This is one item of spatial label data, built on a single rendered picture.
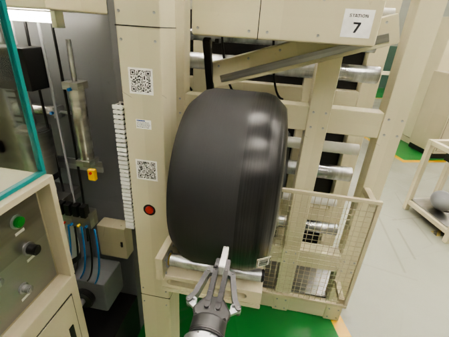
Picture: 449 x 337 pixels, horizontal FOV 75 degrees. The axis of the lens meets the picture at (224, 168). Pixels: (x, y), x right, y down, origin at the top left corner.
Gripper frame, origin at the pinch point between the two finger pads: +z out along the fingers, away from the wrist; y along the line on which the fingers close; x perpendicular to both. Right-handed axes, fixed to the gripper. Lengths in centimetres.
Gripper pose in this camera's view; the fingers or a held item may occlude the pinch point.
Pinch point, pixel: (223, 260)
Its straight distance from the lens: 79.9
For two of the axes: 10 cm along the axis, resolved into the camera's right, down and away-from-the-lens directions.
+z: 1.8, -5.4, 8.2
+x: -0.3, 8.3, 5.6
